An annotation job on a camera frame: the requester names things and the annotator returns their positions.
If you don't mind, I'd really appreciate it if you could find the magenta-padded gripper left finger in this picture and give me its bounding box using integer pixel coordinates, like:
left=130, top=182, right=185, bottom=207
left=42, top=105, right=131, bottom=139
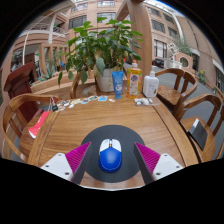
left=39, top=141, right=92, bottom=185

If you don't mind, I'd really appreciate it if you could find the blue and white computer mouse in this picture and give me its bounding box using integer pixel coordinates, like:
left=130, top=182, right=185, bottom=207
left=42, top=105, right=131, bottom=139
left=98, top=138, right=123, bottom=173

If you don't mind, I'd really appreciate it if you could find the round black mouse pad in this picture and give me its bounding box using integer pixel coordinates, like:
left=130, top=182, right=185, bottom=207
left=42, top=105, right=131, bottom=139
left=80, top=124, right=146, bottom=184

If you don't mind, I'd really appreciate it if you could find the wooden armchair with red bag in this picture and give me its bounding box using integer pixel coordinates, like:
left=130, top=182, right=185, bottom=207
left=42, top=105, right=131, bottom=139
left=0, top=93, right=61, bottom=163

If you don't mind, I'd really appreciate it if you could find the dark red wooden lectern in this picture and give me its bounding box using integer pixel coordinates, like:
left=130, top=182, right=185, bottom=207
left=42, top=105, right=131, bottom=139
left=3, top=60, right=39, bottom=123

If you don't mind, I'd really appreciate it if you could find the black notebook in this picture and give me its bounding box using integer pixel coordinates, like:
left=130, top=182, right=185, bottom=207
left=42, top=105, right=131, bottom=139
left=188, top=118, right=209, bottom=152

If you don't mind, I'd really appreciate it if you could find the yellow bottle with orange cap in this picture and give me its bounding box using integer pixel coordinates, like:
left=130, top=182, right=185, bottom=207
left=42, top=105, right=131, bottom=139
left=126, top=59, right=143, bottom=100

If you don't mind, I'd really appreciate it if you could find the green plant in white pot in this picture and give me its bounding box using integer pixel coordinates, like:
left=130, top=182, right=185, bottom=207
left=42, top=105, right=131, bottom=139
left=57, top=17, right=144, bottom=93

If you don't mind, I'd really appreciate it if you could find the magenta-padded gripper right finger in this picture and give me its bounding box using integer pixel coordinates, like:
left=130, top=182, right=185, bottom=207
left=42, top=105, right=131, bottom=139
left=133, top=142, right=185, bottom=185

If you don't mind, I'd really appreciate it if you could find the blue squeeze tube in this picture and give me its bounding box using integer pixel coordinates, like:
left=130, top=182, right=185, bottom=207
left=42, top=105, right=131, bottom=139
left=111, top=70, right=124, bottom=100

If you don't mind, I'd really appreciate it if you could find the white pump bottle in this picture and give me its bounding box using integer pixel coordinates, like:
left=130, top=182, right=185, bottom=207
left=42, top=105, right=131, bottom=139
left=142, top=69, right=160, bottom=98

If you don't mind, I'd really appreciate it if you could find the red paper bag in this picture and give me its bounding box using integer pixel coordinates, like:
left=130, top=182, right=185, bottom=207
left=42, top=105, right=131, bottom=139
left=28, top=110, right=51, bottom=139

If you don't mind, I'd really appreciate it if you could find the clear plastic packet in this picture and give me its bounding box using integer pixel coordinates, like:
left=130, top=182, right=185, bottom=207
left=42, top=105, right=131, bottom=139
left=134, top=97, right=155, bottom=107

